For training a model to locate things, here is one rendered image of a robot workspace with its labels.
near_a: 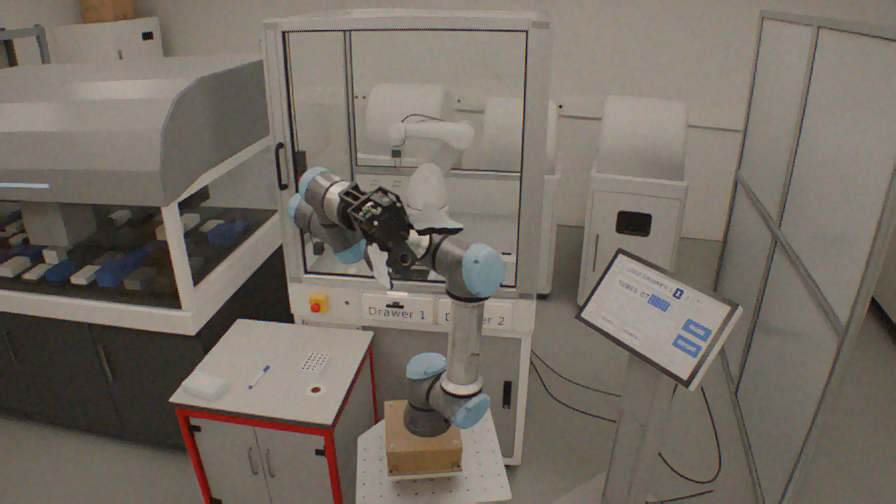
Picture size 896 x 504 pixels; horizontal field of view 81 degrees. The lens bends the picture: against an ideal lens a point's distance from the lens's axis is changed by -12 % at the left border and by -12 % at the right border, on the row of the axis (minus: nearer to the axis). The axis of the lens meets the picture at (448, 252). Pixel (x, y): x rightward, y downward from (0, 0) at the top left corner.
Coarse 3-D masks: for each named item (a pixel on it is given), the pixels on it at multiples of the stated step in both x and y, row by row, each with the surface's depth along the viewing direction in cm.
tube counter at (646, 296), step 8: (640, 296) 199; (648, 296) 197; (656, 296) 195; (648, 304) 195; (656, 304) 193; (664, 304) 191; (672, 304) 189; (664, 312) 190; (672, 312) 188; (680, 312) 186
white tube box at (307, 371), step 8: (312, 352) 222; (320, 352) 222; (320, 360) 217; (328, 360) 218; (304, 368) 213; (312, 368) 212; (320, 368) 212; (304, 376) 212; (312, 376) 211; (320, 376) 211
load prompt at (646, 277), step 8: (632, 264) 206; (624, 272) 207; (632, 272) 205; (640, 272) 203; (648, 272) 200; (640, 280) 201; (648, 280) 199; (656, 280) 197; (664, 280) 195; (656, 288) 196; (664, 288) 194; (672, 288) 192; (680, 288) 190; (672, 296) 190; (680, 296) 189; (688, 296) 187; (688, 304) 185
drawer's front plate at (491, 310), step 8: (440, 304) 233; (448, 304) 232; (488, 304) 230; (496, 304) 229; (504, 304) 229; (440, 312) 234; (448, 312) 234; (488, 312) 231; (496, 312) 231; (504, 312) 230; (440, 320) 236; (496, 320) 232; (504, 320) 232; (496, 328) 234; (504, 328) 233
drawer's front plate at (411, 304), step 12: (372, 300) 237; (384, 300) 236; (396, 300) 235; (408, 300) 234; (420, 300) 233; (432, 300) 233; (372, 312) 239; (384, 312) 238; (408, 312) 237; (420, 312) 236; (432, 312) 235
